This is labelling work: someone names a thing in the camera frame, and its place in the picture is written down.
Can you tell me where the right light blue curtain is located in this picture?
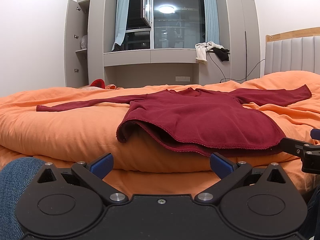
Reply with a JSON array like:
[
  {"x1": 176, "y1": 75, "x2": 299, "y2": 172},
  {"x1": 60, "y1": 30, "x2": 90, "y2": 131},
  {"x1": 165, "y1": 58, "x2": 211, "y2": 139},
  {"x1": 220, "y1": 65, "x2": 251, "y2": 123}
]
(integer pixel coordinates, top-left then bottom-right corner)
[{"x1": 204, "y1": 0, "x2": 220, "y2": 44}]

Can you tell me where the left light blue curtain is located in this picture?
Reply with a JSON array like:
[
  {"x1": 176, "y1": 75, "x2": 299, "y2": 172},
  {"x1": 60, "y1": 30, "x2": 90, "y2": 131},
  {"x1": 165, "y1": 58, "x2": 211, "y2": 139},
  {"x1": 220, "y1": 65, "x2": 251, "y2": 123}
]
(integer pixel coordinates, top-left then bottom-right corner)
[{"x1": 112, "y1": 0, "x2": 130, "y2": 51}]

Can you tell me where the open window sash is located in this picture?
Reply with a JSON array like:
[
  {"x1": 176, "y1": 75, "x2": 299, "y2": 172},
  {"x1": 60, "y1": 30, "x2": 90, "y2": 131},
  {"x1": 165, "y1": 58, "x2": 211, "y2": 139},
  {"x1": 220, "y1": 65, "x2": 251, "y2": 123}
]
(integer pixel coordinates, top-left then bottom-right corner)
[{"x1": 140, "y1": 0, "x2": 152, "y2": 28}]

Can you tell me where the black power cable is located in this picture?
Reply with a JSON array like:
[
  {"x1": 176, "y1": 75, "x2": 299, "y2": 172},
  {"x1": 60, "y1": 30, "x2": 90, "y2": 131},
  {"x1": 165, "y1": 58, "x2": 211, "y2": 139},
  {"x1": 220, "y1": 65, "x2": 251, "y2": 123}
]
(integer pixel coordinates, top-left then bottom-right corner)
[{"x1": 206, "y1": 31, "x2": 266, "y2": 84}]

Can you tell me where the red hat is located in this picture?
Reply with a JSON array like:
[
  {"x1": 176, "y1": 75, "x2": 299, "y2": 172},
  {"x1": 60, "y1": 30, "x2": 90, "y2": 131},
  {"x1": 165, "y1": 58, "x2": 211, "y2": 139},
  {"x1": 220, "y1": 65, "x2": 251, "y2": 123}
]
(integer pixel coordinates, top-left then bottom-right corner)
[{"x1": 90, "y1": 79, "x2": 105, "y2": 89}]

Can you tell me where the light blue curtain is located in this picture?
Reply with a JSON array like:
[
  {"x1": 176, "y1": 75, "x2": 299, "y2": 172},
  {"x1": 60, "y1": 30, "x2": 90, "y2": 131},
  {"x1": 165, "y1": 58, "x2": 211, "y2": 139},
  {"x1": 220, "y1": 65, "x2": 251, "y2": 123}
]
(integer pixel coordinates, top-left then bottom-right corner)
[
  {"x1": 204, "y1": 0, "x2": 220, "y2": 44},
  {"x1": 112, "y1": 0, "x2": 130, "y2": 51}
]

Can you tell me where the white cloth on sill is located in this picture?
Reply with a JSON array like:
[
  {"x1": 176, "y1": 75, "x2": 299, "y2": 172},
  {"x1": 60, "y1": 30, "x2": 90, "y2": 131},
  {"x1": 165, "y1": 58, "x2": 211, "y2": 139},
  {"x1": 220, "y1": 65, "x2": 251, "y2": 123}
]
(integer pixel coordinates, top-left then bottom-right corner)
[{"x1": 195, "y1": 41, "x2": 224, "y2": 63}]

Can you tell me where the white wall socket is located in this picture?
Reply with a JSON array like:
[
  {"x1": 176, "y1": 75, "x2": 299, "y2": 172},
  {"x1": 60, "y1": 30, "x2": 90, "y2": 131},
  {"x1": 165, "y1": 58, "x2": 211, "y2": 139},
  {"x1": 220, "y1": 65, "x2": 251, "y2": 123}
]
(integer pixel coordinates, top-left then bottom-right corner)
[{"x1": 175, "y1": 76, "x2": 191, "y2": 82}]

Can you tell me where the blue jeans leg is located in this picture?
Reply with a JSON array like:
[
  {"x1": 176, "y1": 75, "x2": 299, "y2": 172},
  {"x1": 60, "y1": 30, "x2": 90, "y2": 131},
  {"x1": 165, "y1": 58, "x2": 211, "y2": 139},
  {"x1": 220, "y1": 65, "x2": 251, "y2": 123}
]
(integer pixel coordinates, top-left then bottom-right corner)
[{"x1": 1, "y1": 157, "x2": 44, "y2": 239}]

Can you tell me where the pink patterned pillow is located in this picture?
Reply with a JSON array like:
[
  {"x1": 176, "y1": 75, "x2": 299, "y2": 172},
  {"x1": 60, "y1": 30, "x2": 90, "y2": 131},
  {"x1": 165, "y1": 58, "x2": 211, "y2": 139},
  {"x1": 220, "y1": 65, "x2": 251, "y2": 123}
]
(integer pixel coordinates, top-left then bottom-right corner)
[{"x1": 79, "y1": 86, "x2": 101, "y2": 90}]

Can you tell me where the dark red long-sleeve sweater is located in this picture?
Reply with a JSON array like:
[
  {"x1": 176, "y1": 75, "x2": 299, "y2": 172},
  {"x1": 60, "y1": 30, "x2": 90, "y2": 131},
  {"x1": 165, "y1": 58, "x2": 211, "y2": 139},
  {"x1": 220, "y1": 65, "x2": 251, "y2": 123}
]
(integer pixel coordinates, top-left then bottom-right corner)
[{"x1": 36, "y1": 84, "x2": 313, "y2": 157}]

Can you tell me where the black cloth on sill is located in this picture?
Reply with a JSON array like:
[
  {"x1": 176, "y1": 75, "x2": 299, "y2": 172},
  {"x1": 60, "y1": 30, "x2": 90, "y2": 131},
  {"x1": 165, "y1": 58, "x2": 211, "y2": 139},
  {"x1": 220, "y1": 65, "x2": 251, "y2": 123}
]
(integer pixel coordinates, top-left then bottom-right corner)
[{"x1": 212, "y1": 48, "x2": 229, "y2": 62}]

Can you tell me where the grey padded wooden headboard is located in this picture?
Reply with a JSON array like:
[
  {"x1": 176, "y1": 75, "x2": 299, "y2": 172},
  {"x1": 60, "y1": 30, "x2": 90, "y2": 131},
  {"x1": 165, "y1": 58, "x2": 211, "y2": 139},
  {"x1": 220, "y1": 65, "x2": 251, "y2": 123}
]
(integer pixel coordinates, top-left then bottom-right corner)
[{"x1": 264, "y1": 27, "x2": 319, "y2": 75}]

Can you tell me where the grey wardrobe window surround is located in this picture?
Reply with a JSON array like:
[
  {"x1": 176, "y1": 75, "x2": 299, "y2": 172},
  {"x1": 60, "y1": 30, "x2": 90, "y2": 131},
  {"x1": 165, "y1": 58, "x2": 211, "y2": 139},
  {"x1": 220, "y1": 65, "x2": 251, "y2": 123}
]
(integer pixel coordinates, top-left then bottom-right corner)
[{"x1": 64, "y1": 0, "x2": 261, "y2": 88}]

